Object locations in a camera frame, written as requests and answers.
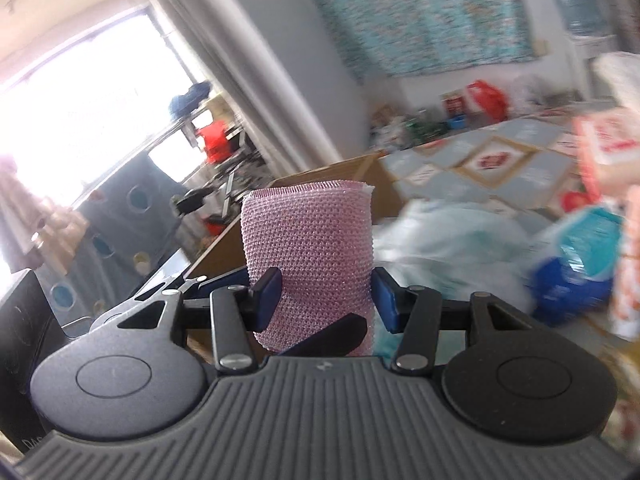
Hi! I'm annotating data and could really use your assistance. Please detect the teal floral wall cloth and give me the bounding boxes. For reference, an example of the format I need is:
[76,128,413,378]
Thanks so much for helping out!
[295,0,538,81]

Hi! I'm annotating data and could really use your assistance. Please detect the pink mesh cloth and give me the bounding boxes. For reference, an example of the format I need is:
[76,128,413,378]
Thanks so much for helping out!
[240,180,376,358]

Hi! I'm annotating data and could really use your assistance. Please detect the white crumpled plastic bag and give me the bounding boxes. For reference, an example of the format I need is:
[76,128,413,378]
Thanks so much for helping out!
[591,51,640,111]

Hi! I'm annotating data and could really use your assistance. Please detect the grey dotted hanging cloth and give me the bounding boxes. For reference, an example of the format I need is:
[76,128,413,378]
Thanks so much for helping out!
[47,152,193,323]

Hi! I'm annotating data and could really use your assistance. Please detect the white water dispenser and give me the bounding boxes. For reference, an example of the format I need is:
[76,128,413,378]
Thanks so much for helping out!
[570,35,621,63]

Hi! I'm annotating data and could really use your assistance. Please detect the black clamp holder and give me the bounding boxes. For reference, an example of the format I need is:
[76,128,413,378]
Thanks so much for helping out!
[171,187,213,215]

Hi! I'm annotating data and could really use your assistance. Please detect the white plastic bag blue print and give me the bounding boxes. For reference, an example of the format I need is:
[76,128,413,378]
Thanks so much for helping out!
[372,199,541,358]

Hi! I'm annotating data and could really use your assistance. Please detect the red plastic container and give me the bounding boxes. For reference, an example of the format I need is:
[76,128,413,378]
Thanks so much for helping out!
[196,121,231,163]

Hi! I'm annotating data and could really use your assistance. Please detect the brown cardboard box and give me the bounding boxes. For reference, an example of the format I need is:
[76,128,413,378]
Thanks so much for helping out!
[187,151,407,358]

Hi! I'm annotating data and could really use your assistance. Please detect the pink tissue pack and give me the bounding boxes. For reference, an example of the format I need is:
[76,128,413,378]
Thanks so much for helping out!
[572,107,640,167]

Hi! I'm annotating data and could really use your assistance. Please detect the dark metal equipment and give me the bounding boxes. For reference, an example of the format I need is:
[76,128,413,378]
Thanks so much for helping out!
[212,130,273,231]

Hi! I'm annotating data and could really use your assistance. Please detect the blue bundled garment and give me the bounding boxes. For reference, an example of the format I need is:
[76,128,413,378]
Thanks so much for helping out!
[169,80,213,117]

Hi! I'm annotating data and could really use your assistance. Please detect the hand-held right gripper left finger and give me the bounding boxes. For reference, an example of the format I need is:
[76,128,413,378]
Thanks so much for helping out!
[116,266,284,375]

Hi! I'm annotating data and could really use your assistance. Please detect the blue plastic packet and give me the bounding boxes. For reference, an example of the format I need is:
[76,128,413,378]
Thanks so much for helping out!
[530,207,626,328]

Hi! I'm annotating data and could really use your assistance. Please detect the red plastic bag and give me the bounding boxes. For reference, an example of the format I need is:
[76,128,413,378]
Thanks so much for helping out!
[466,80,509,122]

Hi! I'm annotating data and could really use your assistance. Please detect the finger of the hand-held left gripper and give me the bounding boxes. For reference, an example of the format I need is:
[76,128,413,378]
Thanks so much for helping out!
[292,312,369,358]
[89,266,249,333]

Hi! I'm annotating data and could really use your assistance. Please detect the grey flat panel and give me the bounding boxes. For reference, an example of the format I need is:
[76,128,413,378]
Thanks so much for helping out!
[132,249,193,306]

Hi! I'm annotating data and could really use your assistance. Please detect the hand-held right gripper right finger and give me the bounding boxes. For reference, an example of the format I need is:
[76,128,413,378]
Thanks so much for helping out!
[371,266,535,375]

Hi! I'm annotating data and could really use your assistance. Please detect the grey curtain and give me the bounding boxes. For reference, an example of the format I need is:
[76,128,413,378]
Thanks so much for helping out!
[132,0,343,173]

